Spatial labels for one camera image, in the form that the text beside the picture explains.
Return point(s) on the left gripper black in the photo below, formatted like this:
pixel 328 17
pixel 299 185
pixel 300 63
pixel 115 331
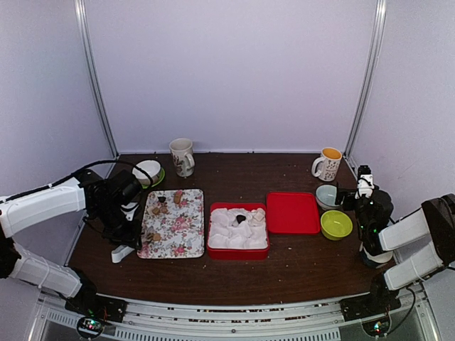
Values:
pixel 131 236

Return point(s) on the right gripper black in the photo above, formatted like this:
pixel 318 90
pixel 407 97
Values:
pixel 340 194

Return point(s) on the red box lid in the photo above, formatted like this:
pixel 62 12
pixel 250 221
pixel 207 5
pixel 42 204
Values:
pixel 292 213

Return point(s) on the metal tongs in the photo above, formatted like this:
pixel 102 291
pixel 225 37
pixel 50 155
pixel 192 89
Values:
pixel 121 252

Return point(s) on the white square chocolate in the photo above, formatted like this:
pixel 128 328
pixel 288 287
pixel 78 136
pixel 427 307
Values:
pixel 259 216

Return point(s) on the dark heart chocolate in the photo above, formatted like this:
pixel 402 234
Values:
pixel 240 218

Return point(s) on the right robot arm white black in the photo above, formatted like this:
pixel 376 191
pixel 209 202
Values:
pixel 434 219

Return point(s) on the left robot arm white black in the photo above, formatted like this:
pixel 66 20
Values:
pixel 45 207

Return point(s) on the tan heart chocolate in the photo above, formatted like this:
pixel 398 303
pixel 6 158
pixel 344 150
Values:
pixel 156 237

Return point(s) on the light blue bowl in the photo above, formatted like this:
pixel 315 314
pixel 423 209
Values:
pixel 326 197

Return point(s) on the lime green bowl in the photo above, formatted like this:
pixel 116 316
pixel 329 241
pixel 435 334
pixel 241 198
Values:
pixel 335 225

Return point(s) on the white mug orange inside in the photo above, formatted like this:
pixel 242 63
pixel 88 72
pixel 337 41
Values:
pixel 325 167

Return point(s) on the green saucer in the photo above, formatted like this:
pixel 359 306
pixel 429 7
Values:
pixel 160 177

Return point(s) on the dark blue white bowl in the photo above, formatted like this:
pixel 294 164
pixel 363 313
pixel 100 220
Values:
pixel 374 262

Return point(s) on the floral rectangular tray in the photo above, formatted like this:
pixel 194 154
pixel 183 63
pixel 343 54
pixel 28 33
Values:
pixel 182 228

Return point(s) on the floral cream mug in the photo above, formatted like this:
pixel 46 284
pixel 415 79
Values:
pixel 182 154

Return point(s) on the white paper liners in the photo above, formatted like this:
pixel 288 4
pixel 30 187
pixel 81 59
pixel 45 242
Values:
pixel 226 233

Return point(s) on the red box base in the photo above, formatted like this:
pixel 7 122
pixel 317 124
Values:
pixel 231 254

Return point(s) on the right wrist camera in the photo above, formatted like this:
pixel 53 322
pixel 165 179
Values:
pixel 366 179

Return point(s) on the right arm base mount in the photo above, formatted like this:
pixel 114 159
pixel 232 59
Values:
pixel 369 309

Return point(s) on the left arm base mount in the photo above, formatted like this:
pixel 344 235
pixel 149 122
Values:
pixel 98 312

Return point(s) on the left aluminium frame post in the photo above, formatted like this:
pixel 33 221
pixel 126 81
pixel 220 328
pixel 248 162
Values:
pixel 81 16

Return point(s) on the aluminium frame post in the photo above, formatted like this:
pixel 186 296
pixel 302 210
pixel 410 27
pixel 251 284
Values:
pixel 372 61
pixel 81 16

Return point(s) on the right aluminium frame post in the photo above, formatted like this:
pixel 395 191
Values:
pixel 372 61

